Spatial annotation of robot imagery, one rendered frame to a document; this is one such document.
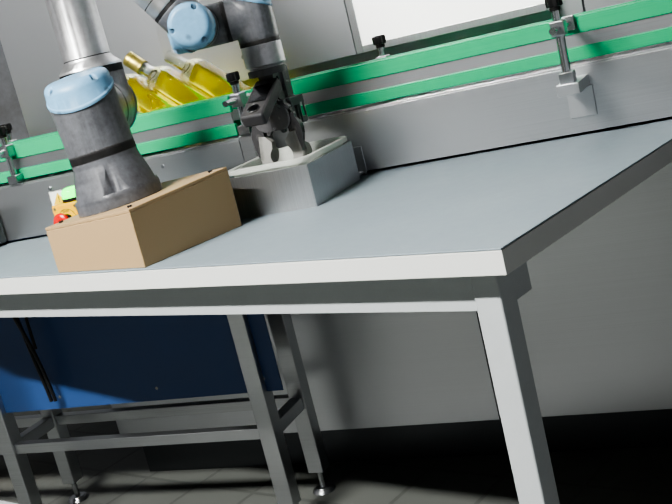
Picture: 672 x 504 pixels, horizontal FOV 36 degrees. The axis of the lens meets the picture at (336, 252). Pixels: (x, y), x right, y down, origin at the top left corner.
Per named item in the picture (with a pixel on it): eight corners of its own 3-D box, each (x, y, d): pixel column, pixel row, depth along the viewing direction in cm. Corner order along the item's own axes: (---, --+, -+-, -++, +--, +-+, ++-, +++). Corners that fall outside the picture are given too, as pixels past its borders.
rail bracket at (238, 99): (276, 123, 213) (262, 63, 210) (240, 138, 198) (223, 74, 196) (264, 125, 214) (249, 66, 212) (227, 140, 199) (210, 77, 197)
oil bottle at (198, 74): (277, 102, 220) (196, 53, 224) (265, 106, 215) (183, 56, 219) (267, 124, 222) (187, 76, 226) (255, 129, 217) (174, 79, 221)
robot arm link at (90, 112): (60, 163, 170) (30, 85, 168) (76, 155, 183) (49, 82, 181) (128, 140, 170) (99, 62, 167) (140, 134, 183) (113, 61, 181)
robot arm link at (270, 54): (270, 42, 182) (230, 51, 185) (276, 67, 183) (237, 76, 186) (287, 38, 189) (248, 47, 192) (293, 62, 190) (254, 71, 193)
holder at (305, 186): (369, 173, 207) (360, 135, 205) (317, 206, 182) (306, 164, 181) (294, 186, 214) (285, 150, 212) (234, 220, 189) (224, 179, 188)
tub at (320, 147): (361, 176, 202) (350, 133, 200) (317, 204, 182) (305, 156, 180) (283, 190, 209) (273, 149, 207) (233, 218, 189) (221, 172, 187)
